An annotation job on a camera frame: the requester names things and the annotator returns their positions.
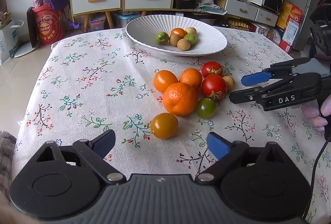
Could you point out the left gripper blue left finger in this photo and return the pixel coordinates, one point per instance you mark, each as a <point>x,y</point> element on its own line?
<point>92,154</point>

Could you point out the clear storage bin blue lid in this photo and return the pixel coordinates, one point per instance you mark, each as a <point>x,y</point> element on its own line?
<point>122,18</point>

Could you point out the red snack bucket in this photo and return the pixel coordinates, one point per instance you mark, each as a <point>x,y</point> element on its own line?
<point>48,24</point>

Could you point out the black panel heater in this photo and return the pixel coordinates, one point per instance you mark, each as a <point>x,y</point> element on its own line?
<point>32,28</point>

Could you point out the clear storage bin left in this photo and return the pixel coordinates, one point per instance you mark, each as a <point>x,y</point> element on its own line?
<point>97,22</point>

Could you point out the small mandarin orange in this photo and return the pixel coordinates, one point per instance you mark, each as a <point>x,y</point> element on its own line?
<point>192,77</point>

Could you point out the white paper shopping bag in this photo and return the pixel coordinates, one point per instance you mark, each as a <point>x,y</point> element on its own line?
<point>9,37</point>

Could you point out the orange cherry tomato front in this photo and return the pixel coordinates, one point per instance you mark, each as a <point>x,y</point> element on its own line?
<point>178,31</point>

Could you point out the green jujube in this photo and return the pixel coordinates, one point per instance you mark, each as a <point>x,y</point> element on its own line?
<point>192,38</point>
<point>162,38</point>

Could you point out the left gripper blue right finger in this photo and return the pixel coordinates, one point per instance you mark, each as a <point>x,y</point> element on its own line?
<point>227,154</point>

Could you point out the large mandarin orange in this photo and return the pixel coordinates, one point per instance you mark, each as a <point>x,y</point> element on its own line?
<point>180,99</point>

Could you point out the yellow orange cherry tomato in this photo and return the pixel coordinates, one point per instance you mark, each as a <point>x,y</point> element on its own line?
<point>164,125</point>

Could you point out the floral tablecloth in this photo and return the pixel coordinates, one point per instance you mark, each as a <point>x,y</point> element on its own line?
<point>103,80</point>

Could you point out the red tomato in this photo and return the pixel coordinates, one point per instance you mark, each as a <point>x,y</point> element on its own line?
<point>214,87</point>
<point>212,68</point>

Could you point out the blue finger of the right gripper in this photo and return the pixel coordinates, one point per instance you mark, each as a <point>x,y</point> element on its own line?
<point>278,70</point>
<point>293,90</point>

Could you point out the red tomato front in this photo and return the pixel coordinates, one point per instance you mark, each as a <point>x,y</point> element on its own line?
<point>214,87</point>

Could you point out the dark green cherry tomato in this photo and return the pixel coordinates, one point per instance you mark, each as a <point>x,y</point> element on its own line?
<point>206,108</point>

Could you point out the long low sideboard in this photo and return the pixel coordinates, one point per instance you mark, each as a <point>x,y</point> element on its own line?
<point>261,11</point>

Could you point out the red tomato back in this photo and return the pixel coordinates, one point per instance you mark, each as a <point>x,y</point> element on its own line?
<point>212,68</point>

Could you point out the white ribbed plate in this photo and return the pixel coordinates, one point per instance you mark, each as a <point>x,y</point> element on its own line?
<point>143,30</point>

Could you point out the right hand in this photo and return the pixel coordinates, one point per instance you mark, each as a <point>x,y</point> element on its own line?
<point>316,116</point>

